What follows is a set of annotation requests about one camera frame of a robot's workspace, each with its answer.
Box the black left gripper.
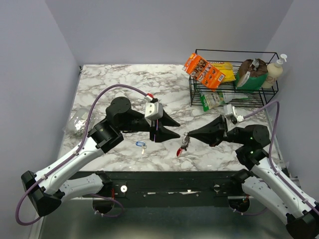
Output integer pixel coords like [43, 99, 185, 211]
[119, 108, 181, 143]

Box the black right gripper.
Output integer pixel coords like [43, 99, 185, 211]
[188, 114, 247, 146]

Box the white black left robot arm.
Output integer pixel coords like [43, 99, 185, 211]
[21, 97, 180, 217]

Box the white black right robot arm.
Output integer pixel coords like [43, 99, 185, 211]
[187, 115, 319, 239]

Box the blue tag small key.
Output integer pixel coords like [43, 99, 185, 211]
[136, 141, 147, 155]

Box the green white snack packet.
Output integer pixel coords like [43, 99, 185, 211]
[199, 91, 248, 112]

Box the yellow chips bag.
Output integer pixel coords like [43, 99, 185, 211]
[210, 62, 235, 83]

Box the orange snack box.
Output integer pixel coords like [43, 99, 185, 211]
[183, 53, 226, 91]

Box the green brown coffee bag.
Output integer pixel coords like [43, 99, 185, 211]
[235, 58, 268, 92]

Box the white pump lotion bottle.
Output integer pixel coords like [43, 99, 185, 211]
[262, 54, 287, 89]

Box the clear bag of foil items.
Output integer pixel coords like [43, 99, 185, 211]
[64, 108, 89, 137]

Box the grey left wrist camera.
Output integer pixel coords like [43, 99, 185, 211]
[145, 102, 163, 121]

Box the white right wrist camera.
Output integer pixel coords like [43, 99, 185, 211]
[223, 104, 245, 124]

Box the black wire basket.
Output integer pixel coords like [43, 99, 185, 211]
[188, 49, 279, 108]

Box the black metal base rail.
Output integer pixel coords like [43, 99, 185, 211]
[98, 171, 253, 212]

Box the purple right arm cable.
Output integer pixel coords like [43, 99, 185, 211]
[243, 100, 319, 216]

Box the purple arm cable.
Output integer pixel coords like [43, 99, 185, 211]
[15, 84, 157, 226]
[243, 100, 319, 216]

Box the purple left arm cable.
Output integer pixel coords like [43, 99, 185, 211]
[15, 84, 157, 226]

